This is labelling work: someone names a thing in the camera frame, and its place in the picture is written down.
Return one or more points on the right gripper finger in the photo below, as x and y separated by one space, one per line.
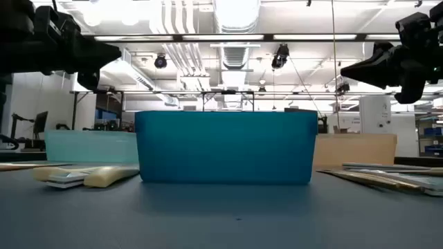
380 67

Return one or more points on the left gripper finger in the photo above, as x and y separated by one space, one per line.
93 55

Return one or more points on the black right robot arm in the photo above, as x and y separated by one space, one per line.
437 34

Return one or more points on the black hanging spotlight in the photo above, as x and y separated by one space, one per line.
160 61
280 57
343 88

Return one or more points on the black computer monitor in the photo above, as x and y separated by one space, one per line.
41 122

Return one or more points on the metal shelf with blue bins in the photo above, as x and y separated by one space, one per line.
432 131

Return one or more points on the orange plastic bin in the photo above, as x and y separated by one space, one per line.
353 150

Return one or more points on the teal plastic bin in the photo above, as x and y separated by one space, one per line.
90 147

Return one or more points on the blue plastic bin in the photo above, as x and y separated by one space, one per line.
225 148

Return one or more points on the black background rig frame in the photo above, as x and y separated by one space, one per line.
74 110

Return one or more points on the black overhead frame bar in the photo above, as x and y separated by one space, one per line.
178 38

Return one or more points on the silver ceiling ventilation duct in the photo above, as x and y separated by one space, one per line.
235 55

